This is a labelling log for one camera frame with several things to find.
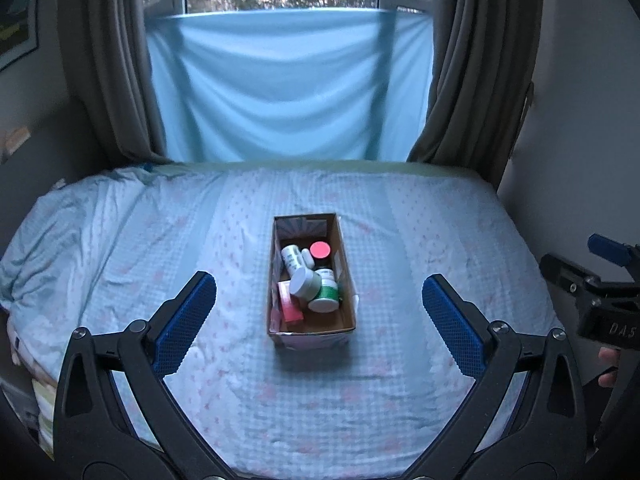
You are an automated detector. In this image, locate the brown cardboard box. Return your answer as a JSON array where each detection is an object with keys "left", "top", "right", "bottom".
[{"left": 266, "top": 212, "right": 359, "bottom": 351}]

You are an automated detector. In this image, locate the red white box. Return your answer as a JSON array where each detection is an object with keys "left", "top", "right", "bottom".
[{"left": 278, "top": 281, "right": 304, "bottom": 325}]

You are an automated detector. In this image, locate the green label white jar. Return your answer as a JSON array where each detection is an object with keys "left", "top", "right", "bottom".
[{"left": 307, "top": 280, "right": 340, "bottom": 314}]

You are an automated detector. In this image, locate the large white lid jar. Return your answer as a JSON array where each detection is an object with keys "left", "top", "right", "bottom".
[{"left": 290, "top": 268, "right": 322, "bottom": 301}]

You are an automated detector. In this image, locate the right hand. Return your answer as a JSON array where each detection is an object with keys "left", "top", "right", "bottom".
[{"left": 598, "top": 347, "right": 620, "bottom": 388}]

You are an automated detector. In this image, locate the light blue patterned bedsheet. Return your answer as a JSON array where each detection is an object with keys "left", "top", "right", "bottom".
[{"left": 1, "top": 162, "right": 559, "bottom": 479}]

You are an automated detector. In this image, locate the tall white supplement bottle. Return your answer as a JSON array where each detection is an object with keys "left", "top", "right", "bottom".
[{"left": 280, "top": 244, "right": 307, "bottom": 278}]

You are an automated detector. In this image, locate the red lid jar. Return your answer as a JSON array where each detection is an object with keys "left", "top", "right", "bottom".
[{"left": 309, "top": 240, "right": 332, "bottom": 268}]

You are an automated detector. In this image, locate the white bottle black cap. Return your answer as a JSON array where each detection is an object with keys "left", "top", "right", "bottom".
[{"left": 300, "top": 248, "right": 316, "bottom": 270}]

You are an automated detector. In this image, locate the dark grey right curtain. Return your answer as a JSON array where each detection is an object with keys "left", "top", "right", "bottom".
[{"left": 409, "top": 0, "right": 544, "bottom": 186}]

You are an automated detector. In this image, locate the dark grey curtain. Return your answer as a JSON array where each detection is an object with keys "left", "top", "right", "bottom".
[
  {"left": 58, "top": 0, "right": 168, "bottom": 164},
  {"left": 409, "top": 0, "right": 544, "bottom": 186}
]

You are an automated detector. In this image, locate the pink teal striped card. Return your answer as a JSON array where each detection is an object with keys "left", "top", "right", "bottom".
[{"left": 274, "top": 216, "right": 328, "bottom": 240}]

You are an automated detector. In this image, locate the light blue hung cloth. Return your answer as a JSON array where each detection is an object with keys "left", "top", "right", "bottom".
[{"left": 146, "top": 9, "right": 433, "bottom": 162}]

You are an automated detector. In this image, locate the dark grey left curtain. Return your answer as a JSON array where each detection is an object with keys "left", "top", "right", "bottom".
[{"left": 58, "top": 0, "right": 168, "bottom": 164}]

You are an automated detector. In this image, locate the framed wall picture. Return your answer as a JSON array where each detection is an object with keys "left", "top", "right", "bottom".
[{"left": 1, "top": 0, "right": 39, "bottom": 70}]

